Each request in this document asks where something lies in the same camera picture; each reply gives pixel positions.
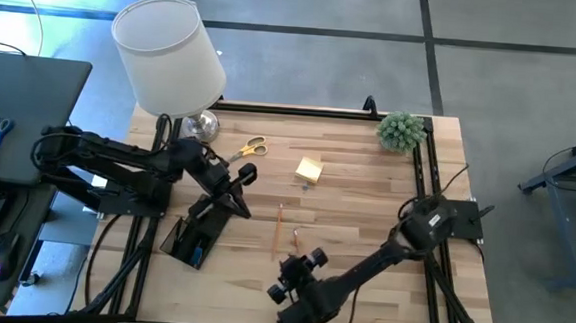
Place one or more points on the long yellow pencil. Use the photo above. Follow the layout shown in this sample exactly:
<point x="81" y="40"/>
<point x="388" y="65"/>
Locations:
<point x="278" y="231"/>

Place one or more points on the black marker pen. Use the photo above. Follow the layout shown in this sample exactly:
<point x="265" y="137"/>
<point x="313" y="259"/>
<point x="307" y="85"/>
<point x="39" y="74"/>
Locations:
<point x="179" y="231"/>

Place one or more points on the small blue flash drive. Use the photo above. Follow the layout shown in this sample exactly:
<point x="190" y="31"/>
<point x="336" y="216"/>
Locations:
<point x="196" y="257"/>

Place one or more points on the green potted plant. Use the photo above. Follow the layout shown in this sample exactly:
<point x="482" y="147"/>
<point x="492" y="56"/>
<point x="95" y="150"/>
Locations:
<point x="401" y="132"/>

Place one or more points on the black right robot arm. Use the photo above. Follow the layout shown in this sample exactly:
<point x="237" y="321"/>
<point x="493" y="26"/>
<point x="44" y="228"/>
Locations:
<point x="350" y="285"/>

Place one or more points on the black desk top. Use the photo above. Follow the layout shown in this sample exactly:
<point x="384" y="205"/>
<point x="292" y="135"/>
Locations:
<point x="36" y="101"/>

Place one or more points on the blue grey metal cart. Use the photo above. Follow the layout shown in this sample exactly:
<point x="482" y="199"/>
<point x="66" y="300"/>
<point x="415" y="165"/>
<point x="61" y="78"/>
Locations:
<point x="562" y="223"/>

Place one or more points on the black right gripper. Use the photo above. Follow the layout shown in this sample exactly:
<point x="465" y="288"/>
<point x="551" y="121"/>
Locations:
<point x="296" y="274"/>

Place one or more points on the black computer mouse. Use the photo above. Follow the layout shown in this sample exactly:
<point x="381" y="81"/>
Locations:
<point x="4" y="254"/>

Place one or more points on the short yellow pencil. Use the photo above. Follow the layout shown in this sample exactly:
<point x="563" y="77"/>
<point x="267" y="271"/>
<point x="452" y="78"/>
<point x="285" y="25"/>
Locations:
<point x="295" y="239"/>

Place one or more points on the yellow sticky note pad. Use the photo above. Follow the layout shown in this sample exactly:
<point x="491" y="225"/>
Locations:
<point x="309" y="170"/>

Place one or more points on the black aluminium table frame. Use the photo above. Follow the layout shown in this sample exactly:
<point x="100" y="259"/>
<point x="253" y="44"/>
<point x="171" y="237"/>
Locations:
<point x="296" y="110"/>

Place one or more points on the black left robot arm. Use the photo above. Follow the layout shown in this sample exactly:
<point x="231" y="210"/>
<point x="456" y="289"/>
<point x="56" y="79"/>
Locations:
<point x="118" y="153"/>

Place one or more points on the white shade silver table lamp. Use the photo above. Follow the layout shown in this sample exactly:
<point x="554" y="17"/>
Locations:
<point x="169" y="59"/>

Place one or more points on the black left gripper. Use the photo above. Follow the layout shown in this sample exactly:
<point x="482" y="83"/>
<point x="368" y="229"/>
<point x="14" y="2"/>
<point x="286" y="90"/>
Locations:
<point x="217" y="174"/>

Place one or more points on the black mesh desk organizer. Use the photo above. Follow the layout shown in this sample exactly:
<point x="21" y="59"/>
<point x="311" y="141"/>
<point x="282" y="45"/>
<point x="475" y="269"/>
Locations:
<point x="214" y="227"/>

